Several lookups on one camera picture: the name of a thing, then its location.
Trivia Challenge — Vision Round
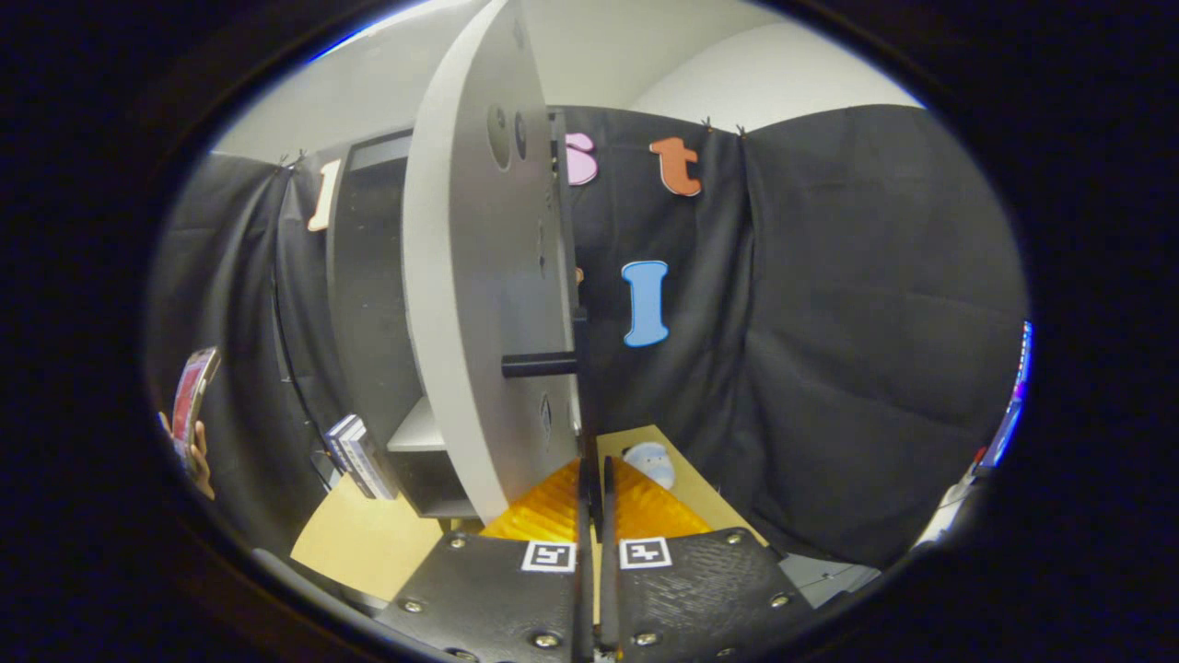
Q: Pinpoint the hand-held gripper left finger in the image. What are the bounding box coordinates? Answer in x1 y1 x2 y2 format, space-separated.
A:
373 456 595 663

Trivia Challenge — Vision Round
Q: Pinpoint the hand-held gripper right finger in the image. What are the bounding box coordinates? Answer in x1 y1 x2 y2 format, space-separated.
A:
599 456 816 663

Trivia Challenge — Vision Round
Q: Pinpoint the white cabinet door black handle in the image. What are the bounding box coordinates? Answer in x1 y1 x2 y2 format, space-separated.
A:
403 0 590 526

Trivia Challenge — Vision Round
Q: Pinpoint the smartphone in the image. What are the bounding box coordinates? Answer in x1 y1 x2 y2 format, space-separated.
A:
170 346 222 461

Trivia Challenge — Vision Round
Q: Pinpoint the white blue plush toy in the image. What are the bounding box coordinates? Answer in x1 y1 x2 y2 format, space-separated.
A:
622 442 676 491

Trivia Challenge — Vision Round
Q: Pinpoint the upright book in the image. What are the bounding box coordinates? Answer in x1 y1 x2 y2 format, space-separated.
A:
324 414 369 494
339 422 399 501

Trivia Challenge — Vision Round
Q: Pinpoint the black backdrop cloth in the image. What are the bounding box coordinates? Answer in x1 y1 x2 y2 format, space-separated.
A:
147 103 1031 567

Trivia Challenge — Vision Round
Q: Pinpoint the grey cabinet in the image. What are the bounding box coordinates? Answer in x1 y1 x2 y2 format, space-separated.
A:
324 129 480 521

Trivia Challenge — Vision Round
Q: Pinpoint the lit computer screen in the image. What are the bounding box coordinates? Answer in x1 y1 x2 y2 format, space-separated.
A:
976 320 1034 471

